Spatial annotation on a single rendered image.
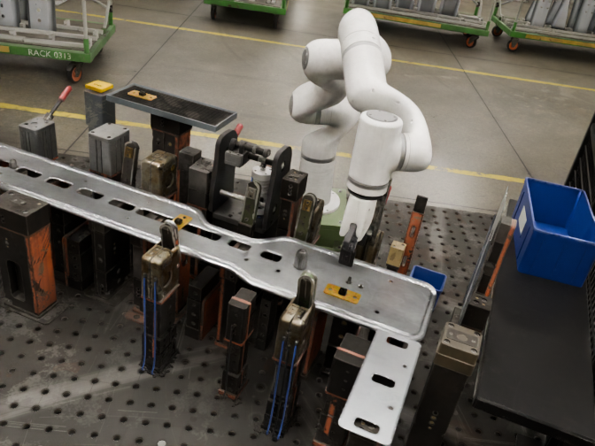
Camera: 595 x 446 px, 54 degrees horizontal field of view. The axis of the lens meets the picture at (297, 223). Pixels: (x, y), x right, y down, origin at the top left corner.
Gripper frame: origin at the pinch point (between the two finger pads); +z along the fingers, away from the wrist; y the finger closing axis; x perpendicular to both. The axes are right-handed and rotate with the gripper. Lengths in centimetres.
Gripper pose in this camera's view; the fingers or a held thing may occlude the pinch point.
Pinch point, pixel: (351, 250)
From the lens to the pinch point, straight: 130.1
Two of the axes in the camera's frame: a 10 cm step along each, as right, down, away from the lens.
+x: 9.2, 3.0, -2.5
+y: -3.6, 4.5, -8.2
